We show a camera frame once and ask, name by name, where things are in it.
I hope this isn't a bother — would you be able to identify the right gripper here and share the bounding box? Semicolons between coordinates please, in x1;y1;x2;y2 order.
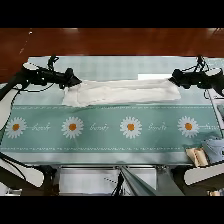
168;68;202;90

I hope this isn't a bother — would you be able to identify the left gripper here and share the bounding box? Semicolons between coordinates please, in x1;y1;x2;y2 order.
58;67;83;90

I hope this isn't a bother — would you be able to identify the white shirt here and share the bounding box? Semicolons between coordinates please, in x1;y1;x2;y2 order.
61;78;183;109

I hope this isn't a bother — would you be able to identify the light blue garment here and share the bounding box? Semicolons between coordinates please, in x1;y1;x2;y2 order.
201;137;224;165

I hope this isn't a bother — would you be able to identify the beige garment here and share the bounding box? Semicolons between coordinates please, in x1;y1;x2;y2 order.
185;147;210;168

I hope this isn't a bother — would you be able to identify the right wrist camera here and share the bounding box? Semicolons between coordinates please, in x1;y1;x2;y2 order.
194;54;210;73

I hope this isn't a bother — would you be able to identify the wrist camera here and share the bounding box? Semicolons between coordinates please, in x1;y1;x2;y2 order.
46;54;61;73
194;54;210;73

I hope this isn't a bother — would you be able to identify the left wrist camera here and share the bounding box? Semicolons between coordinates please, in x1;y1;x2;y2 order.
46;54;61;73

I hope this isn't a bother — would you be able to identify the silver frame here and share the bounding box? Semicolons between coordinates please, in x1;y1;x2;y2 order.
0;162;224;197

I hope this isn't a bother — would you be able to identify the black cable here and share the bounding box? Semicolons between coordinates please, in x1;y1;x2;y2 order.
111;172;126;197

